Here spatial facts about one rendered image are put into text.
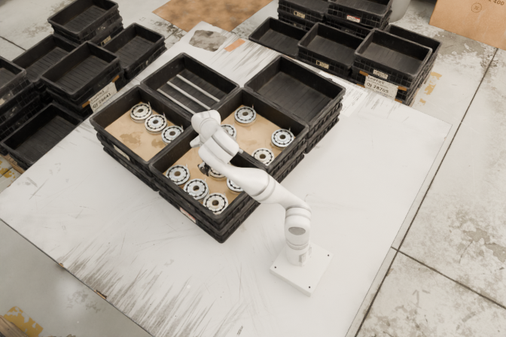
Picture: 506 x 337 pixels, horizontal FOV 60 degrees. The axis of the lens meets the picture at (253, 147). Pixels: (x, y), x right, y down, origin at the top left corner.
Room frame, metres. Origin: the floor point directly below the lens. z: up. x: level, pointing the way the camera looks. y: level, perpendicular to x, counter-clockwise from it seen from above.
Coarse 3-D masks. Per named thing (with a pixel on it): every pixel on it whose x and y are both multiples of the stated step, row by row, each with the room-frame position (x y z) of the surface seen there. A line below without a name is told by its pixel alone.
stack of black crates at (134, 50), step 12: (132, 24) 2.60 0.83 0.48; (120, 36) 2.50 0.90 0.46; (132, 36) 2.58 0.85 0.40; (144, 36) 2.57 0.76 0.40; (156, 36) 2.50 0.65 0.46; (108, 48) 2.40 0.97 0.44; (120, 48) 2.47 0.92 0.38; (132, 48) 2.47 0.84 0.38; (144, 48) 2.46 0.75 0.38; (156, 48) 2.39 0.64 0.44; (120, 60) 2.34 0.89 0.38; (132, 60) 2.34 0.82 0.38; (144, 60) 2.28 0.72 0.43; (132, 72) 2.18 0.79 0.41
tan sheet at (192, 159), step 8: (192, 152) 1.19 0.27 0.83; (184, 160) 1.15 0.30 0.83; (192, 160) 1.15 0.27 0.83; (200, 160) 1.15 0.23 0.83; (168, 168) 1.11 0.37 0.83; (192, 168) 1.10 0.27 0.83; (176, 176) 1.06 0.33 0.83; (192, 176) 1.06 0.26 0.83; (200, 176) 1.06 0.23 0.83; (208, 184) 1.02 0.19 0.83; (216, 184) 1.02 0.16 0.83; (224, 184) 1.02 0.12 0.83; (216, 192) 0.98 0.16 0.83; (224, 192) 0.98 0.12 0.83; (232, 200) 0.94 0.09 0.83
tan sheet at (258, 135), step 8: (224, 120) 1.38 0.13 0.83; (232, 120) 1.37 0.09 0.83; (256, 120) 1.37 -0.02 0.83; (264, 120) 1.37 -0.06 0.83; (240, 128) 1.33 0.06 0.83; (248, 128) 1.32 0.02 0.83; (256, 128) 1.32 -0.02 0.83; (264, 128) 1.32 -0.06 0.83; (272, 128) 1.32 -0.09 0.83; (280, 128) 1.32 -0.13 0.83; (240, 136) 1.28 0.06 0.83; (248, 136) 1.28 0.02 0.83; (256, 136) 1.27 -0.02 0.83; (264, 136) 1.27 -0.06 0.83; (240, 144) 1.23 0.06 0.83; (248, 144) 1.23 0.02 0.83; (256, 144) 1.23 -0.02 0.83; (264, 144) 1.22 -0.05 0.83; (248, 152) 1.18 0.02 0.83; (280, 152) 1.18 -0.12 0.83
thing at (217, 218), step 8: (192, 128) 1.25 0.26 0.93; (184, 136) 1.20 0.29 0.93; (176, 144) 1.16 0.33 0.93; (168, 152) 1.12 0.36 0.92; (248, 160) 1.07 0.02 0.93; (152, 168) 1.04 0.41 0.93; (264, 168) 1.02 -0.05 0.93; (160, 176) 1.00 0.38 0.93; (168, 184) 0.97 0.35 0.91; (176, 184) 0.96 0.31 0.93; (184, 192) 0.92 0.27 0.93; (192, 200) 0.88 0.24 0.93; (240, 200) 0.89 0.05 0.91; (200, 208) 0.85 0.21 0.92; (232, 208) 0.85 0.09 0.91; (216, 216) 0.81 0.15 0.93; (224, 216) 0.82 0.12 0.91
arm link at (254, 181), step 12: (204, 144) 0.80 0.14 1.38; (216, 144) 0.79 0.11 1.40; (204, 156) 0.76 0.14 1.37; (216, 156) 0.76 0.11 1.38; (228, 156) 0.77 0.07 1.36; (216, 168) 0.75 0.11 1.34; (228, 168) 0.76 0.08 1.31; (240, 168) 0.79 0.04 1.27; (252, 168) 0.80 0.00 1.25; (240, 180) 0.75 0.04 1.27; (252, 180) 0.75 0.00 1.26; (264, 180) 0.76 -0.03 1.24; (252, 192) 0.73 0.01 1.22
